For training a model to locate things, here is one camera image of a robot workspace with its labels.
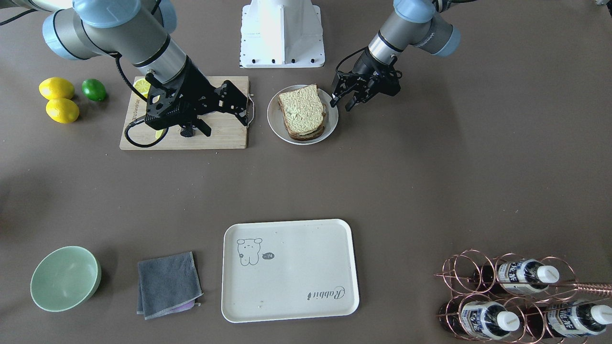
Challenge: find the green bowl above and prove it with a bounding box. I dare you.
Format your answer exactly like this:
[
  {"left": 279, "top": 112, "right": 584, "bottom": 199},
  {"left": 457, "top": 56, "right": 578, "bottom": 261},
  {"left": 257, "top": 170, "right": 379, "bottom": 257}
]
[{"left": 29, "top": 246, "right": 101, "bottom": 312}]

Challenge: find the white pedestal column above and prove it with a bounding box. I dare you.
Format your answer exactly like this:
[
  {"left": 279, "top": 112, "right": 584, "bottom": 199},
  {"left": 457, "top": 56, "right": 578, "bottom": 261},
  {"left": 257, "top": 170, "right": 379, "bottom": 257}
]
[{"left": 239, "top": 0, "right": 326, "bottom": 68}]

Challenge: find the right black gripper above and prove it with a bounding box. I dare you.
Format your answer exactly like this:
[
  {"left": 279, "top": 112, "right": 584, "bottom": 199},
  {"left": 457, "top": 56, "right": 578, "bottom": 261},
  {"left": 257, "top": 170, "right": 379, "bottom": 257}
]
[{"left": 170, "top": 57, "right": 249, "bottom": 138}]

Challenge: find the half lemon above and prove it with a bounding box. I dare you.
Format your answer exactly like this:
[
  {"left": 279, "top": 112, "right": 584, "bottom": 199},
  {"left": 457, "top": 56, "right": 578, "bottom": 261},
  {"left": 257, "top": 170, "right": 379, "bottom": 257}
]
[{"left": 132, "top": 78, "right": 151, "bottom": 99}]

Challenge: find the copper wire bottle rack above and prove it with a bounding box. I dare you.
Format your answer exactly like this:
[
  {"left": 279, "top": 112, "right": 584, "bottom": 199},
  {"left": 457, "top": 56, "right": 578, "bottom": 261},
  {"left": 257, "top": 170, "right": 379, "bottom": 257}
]
[{"left": 437, "top": 249, "right": 611, "bottom": 344}]

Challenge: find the wooden cutting board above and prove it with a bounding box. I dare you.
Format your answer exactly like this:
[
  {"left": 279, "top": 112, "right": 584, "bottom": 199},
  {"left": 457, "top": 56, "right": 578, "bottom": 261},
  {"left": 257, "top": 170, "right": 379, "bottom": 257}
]
[{"left": 120, "top": 75, "right": 249, "bottom": 151}]

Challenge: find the cream rabbit tray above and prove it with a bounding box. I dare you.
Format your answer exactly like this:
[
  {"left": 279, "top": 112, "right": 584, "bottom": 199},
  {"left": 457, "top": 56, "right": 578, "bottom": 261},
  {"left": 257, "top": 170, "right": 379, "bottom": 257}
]
[{"left": 221, "top": 218, "right": 360, "bottom": 323}]

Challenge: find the plain bread slice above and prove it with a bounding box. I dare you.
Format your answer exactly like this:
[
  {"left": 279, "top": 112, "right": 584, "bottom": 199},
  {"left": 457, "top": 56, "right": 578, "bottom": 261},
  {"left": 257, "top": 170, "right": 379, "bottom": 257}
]
[{"left": 278, "top": 84, "right": 326, "bottom": 115}]

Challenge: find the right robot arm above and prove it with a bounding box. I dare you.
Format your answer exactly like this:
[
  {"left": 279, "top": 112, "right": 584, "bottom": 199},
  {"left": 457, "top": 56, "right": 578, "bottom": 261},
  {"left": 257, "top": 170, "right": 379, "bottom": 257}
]
[{"left": 1, "top": 0, "right": 249, "bottom": 137}]

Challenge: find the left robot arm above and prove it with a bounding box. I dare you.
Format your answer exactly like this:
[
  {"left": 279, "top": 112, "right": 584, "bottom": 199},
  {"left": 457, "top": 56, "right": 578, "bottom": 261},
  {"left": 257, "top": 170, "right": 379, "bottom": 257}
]
[{"left": 330, "top": 0, "right": 461, "bottom": 111}]

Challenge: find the bread slice under egg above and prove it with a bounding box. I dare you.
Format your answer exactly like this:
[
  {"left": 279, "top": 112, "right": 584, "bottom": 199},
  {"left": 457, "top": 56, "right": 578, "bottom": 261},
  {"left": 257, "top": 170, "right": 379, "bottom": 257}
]
[{"left": 283, "top": 112, "right": 327, "bottom": 141}]

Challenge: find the yellow lemon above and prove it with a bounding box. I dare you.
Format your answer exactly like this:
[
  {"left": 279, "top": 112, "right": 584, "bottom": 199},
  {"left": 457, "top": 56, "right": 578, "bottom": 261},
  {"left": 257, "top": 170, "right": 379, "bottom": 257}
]
[
  {"left": 45, "top": 98, "right": 79, "bottom": 124},
  {"left": 38, "top": 77, "right": 75, "bottom": 100}
]

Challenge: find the white plate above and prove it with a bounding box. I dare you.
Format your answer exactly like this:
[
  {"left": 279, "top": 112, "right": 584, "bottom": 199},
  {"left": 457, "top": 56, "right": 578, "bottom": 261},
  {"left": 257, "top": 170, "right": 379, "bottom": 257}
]
[{"left": 267, "top": 84, "right": 339, "bottom": 145}]

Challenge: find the grey folded cloth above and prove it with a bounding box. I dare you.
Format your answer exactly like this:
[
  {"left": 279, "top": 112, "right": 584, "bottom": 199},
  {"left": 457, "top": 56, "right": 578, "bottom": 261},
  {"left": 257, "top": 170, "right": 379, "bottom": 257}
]
[{"left": 136, "top": 252, "right": 203, "bottom": 320}]

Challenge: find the green lime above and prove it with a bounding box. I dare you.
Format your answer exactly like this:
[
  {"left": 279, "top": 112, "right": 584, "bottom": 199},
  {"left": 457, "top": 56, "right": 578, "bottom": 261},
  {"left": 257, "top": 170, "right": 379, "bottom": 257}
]
[{"left": 81, "top": 78, "right": 107, "bottom": 102}]

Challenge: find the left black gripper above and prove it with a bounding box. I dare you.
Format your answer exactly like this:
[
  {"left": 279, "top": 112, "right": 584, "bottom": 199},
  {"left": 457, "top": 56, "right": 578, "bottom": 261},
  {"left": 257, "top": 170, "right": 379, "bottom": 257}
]
[{"left": 330, "top": 48, "right": 401, "bottom": 112}]

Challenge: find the dark drink bottle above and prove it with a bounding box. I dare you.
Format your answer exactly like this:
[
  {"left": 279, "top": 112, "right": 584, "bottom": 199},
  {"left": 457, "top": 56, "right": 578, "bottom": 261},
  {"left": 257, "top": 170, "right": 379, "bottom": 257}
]
[
  {"left": 438, "top": 301, "right": 521, "bottom": 340},
  {"left": 524, "top": 300, "right": 612, "bottom": 338},
  {"left": 470, "top": 258, "right": 560, "bottom": 296}
]

